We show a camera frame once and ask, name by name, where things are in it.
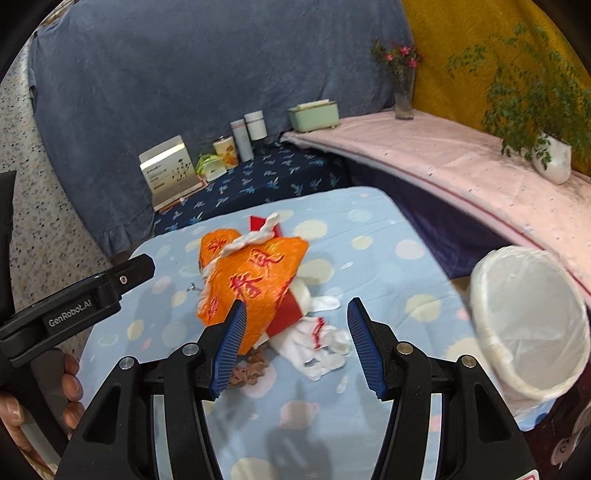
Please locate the navy leaf-print cloth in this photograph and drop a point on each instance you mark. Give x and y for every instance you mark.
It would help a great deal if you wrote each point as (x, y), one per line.
(277, 170)

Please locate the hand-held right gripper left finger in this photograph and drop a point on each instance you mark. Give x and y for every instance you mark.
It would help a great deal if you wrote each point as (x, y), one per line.
(228, 350)

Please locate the green white packet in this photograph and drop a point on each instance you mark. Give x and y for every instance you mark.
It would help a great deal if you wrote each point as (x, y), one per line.
(212, 168)

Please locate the small metal pull tab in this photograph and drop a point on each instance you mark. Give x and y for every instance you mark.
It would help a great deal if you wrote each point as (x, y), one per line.
(193, 287)

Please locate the brown snack pieces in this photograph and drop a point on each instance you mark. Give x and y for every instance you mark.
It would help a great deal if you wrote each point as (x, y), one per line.
(251, 369)

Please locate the tall white bottle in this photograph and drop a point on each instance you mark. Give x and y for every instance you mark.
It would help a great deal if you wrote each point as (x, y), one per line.
(241, 143)

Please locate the glass vase with pink flowers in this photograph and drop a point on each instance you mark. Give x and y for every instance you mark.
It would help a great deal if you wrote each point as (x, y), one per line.
(404, 99)

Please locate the orange plastic bag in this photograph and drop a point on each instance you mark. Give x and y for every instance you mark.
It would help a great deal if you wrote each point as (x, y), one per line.
(249, 281)

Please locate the white red-print plastic bag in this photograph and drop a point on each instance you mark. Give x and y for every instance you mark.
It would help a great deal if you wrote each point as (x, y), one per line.
(304, 350)

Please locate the dark purple cloth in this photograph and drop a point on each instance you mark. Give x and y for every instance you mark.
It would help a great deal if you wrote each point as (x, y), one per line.
(438, 226)

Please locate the pink printed sheet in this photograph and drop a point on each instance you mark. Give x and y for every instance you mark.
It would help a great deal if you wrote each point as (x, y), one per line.
(438, 147)

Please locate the white twisted plastic strip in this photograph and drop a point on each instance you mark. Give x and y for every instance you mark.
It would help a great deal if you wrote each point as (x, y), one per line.
(249, 239)

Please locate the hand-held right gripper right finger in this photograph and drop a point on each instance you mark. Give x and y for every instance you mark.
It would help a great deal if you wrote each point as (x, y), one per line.
(364, 346)

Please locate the dark wooden stool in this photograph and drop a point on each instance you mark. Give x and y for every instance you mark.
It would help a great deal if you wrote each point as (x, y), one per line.
(554, 410)

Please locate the orange printed tin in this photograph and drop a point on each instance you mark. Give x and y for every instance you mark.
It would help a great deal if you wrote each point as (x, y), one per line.
(227, 152)

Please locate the green plant in white pot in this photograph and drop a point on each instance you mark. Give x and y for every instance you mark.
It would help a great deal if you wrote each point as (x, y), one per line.
(551, 159)

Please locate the light blue dotted cloth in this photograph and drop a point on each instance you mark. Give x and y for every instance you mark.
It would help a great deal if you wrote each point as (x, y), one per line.
(369, 230)

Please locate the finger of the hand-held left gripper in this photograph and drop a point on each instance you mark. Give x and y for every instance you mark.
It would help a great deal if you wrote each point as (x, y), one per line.
(136, 272)

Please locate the yellow cloth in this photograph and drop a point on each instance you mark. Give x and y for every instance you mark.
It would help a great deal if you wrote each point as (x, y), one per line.
(443, 69)

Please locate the white printed box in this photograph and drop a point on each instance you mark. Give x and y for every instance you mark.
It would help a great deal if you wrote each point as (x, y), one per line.
(168, 180)

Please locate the green tissue box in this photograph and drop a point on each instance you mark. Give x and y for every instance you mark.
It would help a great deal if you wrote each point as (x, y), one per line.
(314, 119)

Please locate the white jar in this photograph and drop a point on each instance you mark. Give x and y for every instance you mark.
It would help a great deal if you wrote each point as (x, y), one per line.
(256, 127)

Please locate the bin with white liner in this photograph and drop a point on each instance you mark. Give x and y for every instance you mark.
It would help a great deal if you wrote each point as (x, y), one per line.
(531, 314)

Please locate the white round labelled lid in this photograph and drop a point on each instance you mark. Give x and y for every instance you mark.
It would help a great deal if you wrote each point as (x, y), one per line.
(565, 450)

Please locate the blue-grey cloth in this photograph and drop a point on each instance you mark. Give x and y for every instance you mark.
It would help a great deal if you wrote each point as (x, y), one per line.
(161, 69)

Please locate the person's left hand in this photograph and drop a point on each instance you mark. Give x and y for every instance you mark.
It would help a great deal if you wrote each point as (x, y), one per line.
(74, 392)

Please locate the white crumpled tissue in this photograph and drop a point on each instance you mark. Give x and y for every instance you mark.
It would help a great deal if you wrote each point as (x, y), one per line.
(323, 303)

